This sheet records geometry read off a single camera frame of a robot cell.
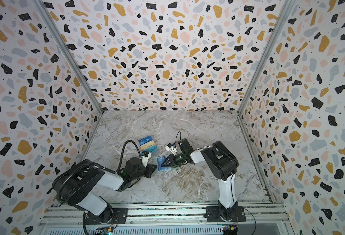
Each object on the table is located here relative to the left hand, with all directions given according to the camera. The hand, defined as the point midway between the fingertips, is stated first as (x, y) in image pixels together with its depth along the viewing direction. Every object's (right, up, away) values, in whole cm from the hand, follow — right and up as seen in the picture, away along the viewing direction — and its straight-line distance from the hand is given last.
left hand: (159, 165), depth 89 cm
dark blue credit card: (-11, +15, +8) cm, 20 cm away
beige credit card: (-9, +12, +6) cm, 16 cm away
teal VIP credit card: (-6, +9, +6) cm, 12 cm away
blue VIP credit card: (0, +2, +3) cm, 4 cm away
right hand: (+2, +1, -1) cm, 3 cm away
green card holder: (+5, -2, +1) cm, 6 cm away
